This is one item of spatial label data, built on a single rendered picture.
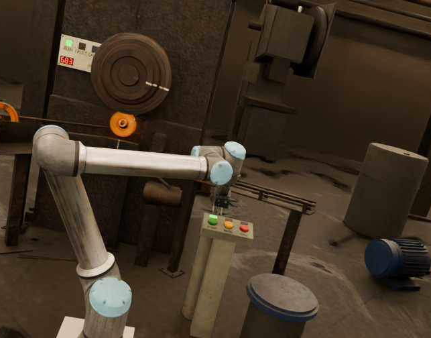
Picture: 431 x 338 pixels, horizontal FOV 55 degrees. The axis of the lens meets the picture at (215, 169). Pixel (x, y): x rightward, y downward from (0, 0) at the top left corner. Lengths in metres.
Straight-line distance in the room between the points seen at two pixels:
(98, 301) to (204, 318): 0.72
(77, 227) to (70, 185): 0.17
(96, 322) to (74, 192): 0.47
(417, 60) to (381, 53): 0.75
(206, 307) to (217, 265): 0.23
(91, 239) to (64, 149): 0.42
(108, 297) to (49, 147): 0.57
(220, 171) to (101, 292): 0.61
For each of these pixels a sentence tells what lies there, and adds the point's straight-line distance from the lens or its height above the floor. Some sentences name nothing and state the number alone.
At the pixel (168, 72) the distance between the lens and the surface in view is 2.53.
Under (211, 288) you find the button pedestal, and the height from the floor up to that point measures 0.29.
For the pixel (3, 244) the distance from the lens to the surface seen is 2.77.
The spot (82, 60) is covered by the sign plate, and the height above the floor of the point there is 1.12.
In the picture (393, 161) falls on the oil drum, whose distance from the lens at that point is 4.35.
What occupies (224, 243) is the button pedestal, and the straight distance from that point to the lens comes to 1.96.
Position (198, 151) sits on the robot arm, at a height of 0.96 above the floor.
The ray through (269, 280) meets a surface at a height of 0.43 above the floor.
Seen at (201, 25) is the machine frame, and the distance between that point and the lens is 2.67.
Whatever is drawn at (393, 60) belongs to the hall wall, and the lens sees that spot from 9.38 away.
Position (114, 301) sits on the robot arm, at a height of 0.43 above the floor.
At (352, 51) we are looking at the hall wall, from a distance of 9.08.
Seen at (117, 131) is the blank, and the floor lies 0.76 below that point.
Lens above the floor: 1.31
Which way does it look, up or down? 14 degrees down
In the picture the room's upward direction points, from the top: 14 degrees clockwise
